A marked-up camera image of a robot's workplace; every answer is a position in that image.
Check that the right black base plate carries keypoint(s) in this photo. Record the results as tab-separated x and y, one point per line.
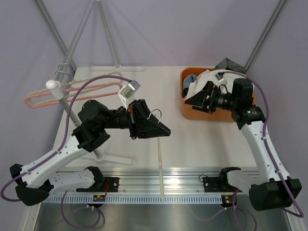
216	184

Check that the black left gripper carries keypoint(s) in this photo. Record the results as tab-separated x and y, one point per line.
139	126

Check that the frame post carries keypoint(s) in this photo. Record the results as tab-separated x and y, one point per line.
42	9
265	32

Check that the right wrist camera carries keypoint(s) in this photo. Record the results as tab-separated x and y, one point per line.
221	79

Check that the cream hanger of white skirt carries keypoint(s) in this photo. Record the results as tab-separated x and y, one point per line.
160	167

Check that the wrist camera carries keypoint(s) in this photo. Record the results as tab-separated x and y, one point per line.
126	94
221	79

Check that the right frame post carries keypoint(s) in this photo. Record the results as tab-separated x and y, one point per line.
265	32

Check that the left frame post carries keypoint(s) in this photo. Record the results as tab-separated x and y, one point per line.
42	9

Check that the blue denim skirt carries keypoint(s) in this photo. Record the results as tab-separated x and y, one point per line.
189	85

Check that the silver clothes rack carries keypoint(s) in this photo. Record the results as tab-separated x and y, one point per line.
68	60

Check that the white pleated skirt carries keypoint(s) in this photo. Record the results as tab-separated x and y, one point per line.
207	75

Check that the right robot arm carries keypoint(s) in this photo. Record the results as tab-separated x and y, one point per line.
274	188

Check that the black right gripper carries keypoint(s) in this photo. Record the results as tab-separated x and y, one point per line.
200	98

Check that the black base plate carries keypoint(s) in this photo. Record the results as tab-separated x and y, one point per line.
216	184
108	184

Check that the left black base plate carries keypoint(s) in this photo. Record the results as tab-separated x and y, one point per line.
108	184

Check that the pink hanger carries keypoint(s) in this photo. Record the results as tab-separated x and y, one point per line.
86	94

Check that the white slotted cable duct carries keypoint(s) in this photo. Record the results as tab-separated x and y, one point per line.
134	199

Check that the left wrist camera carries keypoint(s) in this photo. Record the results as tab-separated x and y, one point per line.
126	94

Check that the grey pleated skirt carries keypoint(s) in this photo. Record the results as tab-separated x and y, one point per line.
228	64

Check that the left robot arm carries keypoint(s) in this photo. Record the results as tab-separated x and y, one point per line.
37	180

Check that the cream plastic hanger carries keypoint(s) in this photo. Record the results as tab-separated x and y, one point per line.
72	84

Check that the orange plastic basket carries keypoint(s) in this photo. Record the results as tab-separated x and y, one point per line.
204	115

